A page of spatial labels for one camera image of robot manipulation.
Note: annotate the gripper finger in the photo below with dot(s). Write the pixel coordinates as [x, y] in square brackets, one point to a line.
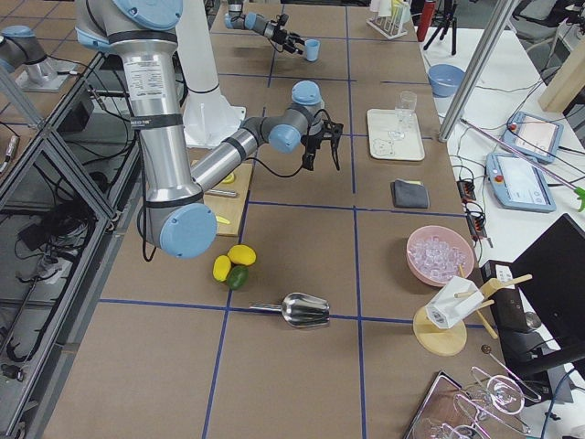
[292, 49]
[295, 39]
[336, 153]

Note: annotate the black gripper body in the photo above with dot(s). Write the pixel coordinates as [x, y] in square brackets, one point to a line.
[279, 34]
[325, 133]

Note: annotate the light blue plastic cup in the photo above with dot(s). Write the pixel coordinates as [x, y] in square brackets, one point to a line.
[311, 49]

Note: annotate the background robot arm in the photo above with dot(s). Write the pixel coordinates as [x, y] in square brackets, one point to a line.
[20, 48]

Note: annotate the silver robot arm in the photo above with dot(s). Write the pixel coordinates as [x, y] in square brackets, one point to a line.
[236, 18]
[176, 176]

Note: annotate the blue plastic bowl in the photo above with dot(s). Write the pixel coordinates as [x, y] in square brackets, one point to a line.
[445, 79]

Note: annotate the pink bowl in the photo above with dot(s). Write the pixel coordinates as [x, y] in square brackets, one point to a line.
[446, 234]

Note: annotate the clear ice cubes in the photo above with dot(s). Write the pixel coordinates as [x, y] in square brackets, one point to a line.
[437, 259]

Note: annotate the metal ice scoop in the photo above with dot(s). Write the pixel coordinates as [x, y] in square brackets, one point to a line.
[300, 310]

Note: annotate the cream bear tray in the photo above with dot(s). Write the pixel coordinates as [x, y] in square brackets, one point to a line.
[381, 146]

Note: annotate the clear wine glass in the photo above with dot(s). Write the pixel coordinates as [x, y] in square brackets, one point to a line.
[404, 109]

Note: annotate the yellow sponge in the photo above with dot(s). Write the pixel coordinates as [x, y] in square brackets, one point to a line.
[413, 181]

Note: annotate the grey folded cloth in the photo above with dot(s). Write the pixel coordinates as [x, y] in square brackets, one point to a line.
[409, 195]

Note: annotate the lemon slice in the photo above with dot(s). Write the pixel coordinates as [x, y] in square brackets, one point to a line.
[229, 179]

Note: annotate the wooden cutting board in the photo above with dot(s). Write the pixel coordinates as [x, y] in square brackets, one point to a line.
[229, 211]

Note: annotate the yellow lemon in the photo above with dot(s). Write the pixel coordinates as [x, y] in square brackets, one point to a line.
[221, 268]
[242, 254]

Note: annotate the black tripod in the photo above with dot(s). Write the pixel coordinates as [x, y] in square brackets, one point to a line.
[449, 21]

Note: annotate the green lime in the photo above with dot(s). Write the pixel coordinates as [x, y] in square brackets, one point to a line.
[237, 277]

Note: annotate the blue teach pendant near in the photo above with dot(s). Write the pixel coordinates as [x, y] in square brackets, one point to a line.
[518, 185]

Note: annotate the blue teach pendant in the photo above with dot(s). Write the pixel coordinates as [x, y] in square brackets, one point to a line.
[518, 185]
[534, 136]

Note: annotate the white mug on stand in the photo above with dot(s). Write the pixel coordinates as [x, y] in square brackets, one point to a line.
[454, 302]

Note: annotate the blue teach pendant far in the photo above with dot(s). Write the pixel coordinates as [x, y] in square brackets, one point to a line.
[534, 136]

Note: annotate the wooden mug tree stand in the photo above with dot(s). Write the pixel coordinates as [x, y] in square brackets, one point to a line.
[450, 342]

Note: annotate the black monitor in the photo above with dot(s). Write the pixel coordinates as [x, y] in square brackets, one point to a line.
[555, 260]

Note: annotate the metal tray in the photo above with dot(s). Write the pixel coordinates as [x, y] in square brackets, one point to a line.
[438, 403]

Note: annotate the upturned wine glasses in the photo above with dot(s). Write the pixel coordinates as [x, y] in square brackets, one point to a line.
[490, 407]

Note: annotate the white wire dish rack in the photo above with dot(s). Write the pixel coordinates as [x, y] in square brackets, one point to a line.
[389, 17]

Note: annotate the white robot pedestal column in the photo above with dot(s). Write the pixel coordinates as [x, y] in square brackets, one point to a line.
[208, 116]

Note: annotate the black handled knife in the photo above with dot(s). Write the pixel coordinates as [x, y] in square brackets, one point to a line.
[222, 193]

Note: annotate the aluminium frame post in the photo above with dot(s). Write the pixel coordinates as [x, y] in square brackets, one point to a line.
[487, 42]

